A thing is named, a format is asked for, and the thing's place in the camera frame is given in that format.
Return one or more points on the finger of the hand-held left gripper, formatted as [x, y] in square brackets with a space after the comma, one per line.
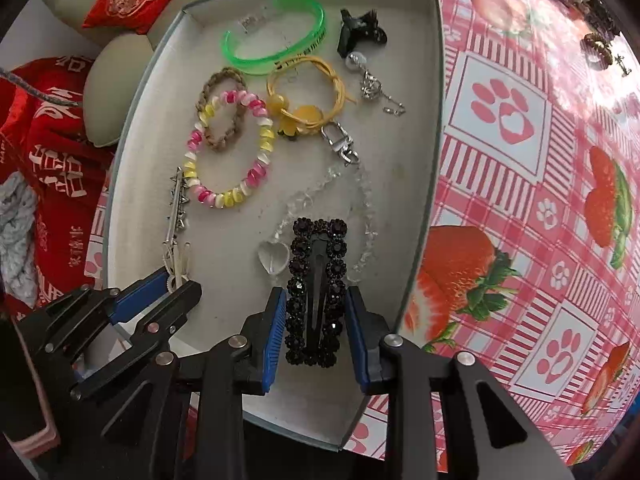
[170, 310]
[135, 300]

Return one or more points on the black claw hair clip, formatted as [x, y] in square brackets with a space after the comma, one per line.
[357, 27]

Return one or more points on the leopard print scrunchie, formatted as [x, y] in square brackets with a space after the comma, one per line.
[597, 12]

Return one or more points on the black beaded hair clip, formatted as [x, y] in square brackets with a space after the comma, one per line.
[315, 285]

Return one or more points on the green plastic bangle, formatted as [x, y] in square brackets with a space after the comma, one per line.
[320, 22]

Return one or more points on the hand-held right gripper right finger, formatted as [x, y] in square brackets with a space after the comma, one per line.
[357, 340]

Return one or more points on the grey jewelry box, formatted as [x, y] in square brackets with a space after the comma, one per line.
[235, 260]

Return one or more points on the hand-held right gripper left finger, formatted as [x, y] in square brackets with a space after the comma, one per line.
[272, 340]

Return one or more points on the silver spiked hair clip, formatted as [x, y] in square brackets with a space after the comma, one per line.
[176, 200]

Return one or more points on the red printed blanket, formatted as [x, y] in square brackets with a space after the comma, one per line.
[50, 160]

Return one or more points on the strawberry paw print tablecloth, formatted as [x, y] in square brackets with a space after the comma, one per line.
[500, 210]

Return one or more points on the beige sofa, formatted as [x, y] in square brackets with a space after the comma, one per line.
[100, 90]

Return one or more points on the grey knitted cloth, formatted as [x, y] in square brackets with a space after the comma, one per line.
[15, 230]

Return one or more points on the silver crown pearl charm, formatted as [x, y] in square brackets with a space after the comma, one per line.
[367, 87]

